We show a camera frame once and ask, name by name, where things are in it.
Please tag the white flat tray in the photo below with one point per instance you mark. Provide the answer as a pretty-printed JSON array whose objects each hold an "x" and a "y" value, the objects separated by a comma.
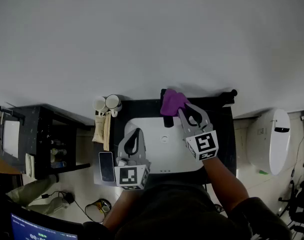
[{"x": 11, "y": 139}]

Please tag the black office chair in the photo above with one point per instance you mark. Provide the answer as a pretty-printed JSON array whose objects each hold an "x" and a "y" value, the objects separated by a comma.
[{"x": 299, "y": 204}]

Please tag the person's dark shirt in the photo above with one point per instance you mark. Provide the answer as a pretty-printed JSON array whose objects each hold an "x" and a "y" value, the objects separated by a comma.
[{"x": 176, "y": 214}]

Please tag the person's left forearm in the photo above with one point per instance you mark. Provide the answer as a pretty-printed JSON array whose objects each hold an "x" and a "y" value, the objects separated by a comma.
[{"x": 119, "y": 209}]

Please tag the computer monitor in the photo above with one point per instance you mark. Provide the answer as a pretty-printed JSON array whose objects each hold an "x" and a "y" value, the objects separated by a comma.
[{"x": 39, "y": 229}]

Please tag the beige paper packet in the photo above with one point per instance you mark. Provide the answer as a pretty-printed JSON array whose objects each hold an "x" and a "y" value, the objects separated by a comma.
[
  {"x": 106, "y": 134},
  {"x": 99, "y": 129}
]

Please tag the black shelf unit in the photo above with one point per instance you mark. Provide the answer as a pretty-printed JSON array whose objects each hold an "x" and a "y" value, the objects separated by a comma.
[{"x": 42, "y": 129}]

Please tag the black sink faucet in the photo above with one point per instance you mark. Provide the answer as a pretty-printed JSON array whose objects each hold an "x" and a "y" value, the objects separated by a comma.
[{"x": 168, "y": 121}]

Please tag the white sink basin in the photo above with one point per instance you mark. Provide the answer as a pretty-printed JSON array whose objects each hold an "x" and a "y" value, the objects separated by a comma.
[{"x": 164, "y": 156}]

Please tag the wooden desk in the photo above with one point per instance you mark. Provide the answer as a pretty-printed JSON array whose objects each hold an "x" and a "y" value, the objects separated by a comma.
[{"x": 2, "y": 162}]

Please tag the green small object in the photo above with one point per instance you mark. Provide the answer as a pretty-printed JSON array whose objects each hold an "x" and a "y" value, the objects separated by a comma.
[{"x": 263, "y": 172}]

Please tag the black vanity cabinet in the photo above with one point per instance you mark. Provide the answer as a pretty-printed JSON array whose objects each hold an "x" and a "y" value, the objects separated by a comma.
[{"x": 221, "y": 134}]

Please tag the folded white cloth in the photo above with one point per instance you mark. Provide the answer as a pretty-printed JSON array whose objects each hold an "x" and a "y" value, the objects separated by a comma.
[{"x": 30, "y": 165}]

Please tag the person's right forearm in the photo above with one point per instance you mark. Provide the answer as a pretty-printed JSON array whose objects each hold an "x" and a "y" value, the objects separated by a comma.
[{"x": 224, "y": 181}]

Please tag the white toilet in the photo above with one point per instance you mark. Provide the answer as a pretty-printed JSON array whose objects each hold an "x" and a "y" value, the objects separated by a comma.
[{"x": 269, "y": 141}]

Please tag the smartphone with white case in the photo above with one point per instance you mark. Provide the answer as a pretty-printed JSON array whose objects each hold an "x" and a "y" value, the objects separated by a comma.
[{"x": 106, "y": 166}]

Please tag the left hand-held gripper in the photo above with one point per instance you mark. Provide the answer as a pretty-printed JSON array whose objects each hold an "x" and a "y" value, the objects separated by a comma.
[{"x": 129, "y": 175}]

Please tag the white mug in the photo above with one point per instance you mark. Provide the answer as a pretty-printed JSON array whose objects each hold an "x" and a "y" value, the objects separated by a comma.
[
  {"x": 113, "y": 102},
  {"x": 99, "y": 104}
]

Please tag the plastic bottle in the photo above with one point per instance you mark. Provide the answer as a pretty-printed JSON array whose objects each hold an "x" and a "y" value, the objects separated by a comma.
[
  {"x": 59, "y": 164},
  {"x": 59, "y": 151}
]

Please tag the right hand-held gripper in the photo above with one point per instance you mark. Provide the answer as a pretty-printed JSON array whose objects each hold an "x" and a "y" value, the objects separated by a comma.
[{"x": 204, "y": 144}]

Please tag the purple cloth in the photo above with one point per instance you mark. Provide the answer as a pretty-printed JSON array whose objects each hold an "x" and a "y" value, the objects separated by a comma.
[{"x": 172, "y": 103}]

